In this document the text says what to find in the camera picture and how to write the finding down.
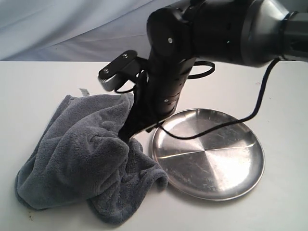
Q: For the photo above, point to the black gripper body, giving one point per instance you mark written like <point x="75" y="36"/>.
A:
<point x="157" y="94"/>

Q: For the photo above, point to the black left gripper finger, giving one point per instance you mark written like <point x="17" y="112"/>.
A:
<point x="125" y="133"/>

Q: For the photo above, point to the grey fluffy towel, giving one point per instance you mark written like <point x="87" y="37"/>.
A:
<point x="80" y="158"/>

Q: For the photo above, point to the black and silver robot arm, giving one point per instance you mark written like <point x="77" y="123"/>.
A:
<point x="243" y="32"/>

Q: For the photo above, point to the round stainless steel plate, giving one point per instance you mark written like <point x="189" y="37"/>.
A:
<point x="222" y="165"/>

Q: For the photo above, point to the white backdrop sheet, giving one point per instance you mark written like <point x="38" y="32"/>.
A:
<point x="74" y="30"/>

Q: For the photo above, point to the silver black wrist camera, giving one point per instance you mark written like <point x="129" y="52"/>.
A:
<point x="123" y="68"/>

